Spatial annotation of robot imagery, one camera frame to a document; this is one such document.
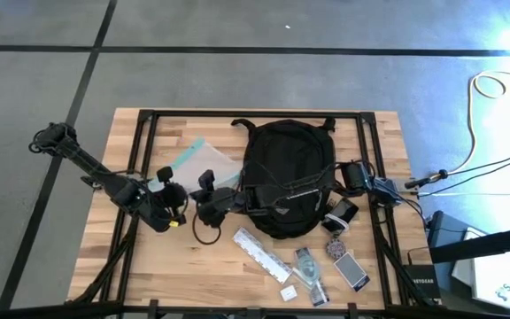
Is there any grey package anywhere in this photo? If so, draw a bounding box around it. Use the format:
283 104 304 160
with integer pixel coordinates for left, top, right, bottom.
332 251 371 293

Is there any black diagonal beam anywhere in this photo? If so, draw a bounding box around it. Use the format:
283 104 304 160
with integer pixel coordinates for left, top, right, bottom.
429 223 510 265

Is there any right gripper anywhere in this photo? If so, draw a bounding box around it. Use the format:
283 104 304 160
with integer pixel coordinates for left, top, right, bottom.
189 185 247 230

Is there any teal mesh zipper pouch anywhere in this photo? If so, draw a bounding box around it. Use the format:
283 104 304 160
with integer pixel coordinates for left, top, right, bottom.
147 136 243 194

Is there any small white square packet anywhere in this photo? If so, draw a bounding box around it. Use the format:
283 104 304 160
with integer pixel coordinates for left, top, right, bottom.
279 284 299 303

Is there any clear plastic cable bag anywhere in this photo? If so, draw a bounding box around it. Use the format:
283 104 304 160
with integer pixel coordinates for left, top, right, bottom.
290 246 325 289

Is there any black phone with white band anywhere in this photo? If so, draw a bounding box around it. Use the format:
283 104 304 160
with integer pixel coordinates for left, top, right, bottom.
320 197 360 236

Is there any grey equipment case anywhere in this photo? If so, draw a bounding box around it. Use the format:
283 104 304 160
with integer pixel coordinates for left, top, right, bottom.
426 210 471 267

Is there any black metal table frame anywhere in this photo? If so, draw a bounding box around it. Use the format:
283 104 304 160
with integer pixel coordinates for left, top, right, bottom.
66 108 442 319

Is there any black Netgear box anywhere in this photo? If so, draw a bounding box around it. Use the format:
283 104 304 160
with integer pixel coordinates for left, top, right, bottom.
403 263 441 300

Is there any round patterned disc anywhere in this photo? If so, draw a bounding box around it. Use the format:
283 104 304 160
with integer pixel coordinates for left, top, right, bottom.
325 237 348 261

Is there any black overhead crossbar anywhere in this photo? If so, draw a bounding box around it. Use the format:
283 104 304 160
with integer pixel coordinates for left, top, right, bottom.
0 300 510 319

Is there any black backpack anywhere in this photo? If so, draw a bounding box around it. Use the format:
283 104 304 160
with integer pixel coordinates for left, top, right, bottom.
230 117 338 240

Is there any thin white floor cable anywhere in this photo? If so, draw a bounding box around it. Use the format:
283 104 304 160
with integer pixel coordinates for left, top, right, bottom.
418 190 510 198

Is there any thick white floor cable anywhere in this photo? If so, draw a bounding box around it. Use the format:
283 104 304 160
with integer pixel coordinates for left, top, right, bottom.
449 69 510 175

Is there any white flat box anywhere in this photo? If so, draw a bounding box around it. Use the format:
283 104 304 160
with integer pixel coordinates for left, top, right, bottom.
452 226 510 316

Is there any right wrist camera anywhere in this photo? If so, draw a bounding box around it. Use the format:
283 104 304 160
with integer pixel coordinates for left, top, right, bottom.
197 169 216 191

